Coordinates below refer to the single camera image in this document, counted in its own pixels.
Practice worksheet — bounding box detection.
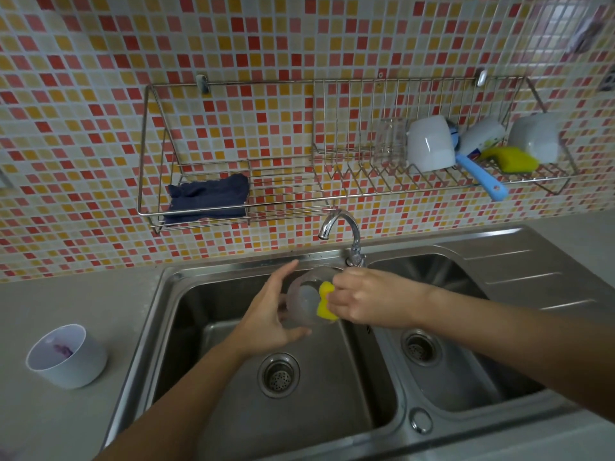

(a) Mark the yellow and green sponge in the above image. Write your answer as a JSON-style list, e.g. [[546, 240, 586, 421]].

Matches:
[[480, 146, 540, 174]]

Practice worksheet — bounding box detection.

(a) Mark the person's left forearm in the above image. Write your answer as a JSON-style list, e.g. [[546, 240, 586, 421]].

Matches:
[[94, 339, 255, 461]]

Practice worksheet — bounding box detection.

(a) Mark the clear drinking glass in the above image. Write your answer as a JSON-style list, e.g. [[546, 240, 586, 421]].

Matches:
[[374, 117, 409, 165]]

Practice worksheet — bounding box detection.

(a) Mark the wall-mounted wire dish rack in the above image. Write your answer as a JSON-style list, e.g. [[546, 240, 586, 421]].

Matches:
[[136, 72, 580, 236]]

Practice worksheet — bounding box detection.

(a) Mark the person's right forearm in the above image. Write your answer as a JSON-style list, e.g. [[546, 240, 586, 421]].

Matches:
[[423, 287, 615, 409]]

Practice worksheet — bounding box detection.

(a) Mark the round metal drain strainer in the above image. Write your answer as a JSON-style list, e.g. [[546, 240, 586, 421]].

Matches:
[[401, 329, 442, 368], [258, 352, 301, 398]]

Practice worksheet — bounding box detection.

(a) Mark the round metal sink hole cap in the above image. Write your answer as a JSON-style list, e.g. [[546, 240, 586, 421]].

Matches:
[[409, 407, 433, 435]]

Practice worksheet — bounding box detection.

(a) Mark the yellow dish sponge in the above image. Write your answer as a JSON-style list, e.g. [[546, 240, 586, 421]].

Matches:
[[316, 281, 340, 322]]

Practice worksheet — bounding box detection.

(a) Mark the dark blue cloth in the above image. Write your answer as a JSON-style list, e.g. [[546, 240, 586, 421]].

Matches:
[[163, 173, 251, 226]]

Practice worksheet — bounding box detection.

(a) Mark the person's right hand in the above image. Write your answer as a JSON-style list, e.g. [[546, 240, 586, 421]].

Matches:
[[331, 268, 434, 330]]

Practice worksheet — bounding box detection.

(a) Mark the white cup with coloured print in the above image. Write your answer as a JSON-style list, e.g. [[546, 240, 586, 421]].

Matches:
[[458, 115, 506, 157]]

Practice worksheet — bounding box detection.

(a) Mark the clear plastic cup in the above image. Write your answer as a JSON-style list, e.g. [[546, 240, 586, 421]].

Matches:
[[285, 269, 338, 329]]

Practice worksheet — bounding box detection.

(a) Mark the plain white cup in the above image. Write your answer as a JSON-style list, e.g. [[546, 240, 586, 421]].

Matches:
[[406, 114, 456, 174]]

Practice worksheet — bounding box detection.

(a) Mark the white cup with purple residue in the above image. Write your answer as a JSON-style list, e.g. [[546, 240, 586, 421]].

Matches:
[[25, 324, 108, 391]]

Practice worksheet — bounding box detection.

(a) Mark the white bowl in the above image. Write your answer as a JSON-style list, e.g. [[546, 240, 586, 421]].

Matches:
[[508, 112, 563, 165]]

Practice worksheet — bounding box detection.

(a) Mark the clear wall hook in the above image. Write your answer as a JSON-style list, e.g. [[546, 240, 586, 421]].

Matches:
[[569, 4, 607, 54]]

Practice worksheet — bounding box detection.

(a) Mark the stainless steel double sink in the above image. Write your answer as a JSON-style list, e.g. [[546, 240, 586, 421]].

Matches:
[[100, 224, 615, 461]]

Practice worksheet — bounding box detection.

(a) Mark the chrome faucet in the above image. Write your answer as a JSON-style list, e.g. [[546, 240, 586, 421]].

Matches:
[[318, 209, 367, 268]]

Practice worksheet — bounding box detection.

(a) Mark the light blue brush handle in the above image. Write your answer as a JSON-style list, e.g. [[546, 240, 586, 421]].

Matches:
[[454, 152, 509, 202]]

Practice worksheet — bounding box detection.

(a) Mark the person's left hand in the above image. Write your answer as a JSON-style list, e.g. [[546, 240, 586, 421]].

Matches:
[[230, 259, 313, 359]]

